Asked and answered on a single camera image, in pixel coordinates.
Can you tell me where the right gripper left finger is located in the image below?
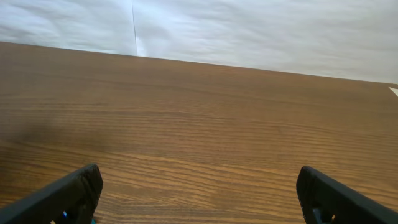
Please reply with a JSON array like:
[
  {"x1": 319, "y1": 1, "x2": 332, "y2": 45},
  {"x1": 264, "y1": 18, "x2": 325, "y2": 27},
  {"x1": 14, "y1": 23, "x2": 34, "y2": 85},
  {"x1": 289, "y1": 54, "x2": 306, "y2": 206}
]
[{"x1": 0, "y1": 163, "x2": 104, "y2": 224}]

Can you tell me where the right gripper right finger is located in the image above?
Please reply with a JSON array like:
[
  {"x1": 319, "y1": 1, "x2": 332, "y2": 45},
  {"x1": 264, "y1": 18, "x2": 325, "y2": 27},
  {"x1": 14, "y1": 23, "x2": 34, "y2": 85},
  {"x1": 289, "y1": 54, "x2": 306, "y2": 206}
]
[{"x1": 295, "y1": 166, "x2": 398, "y2": 224}]

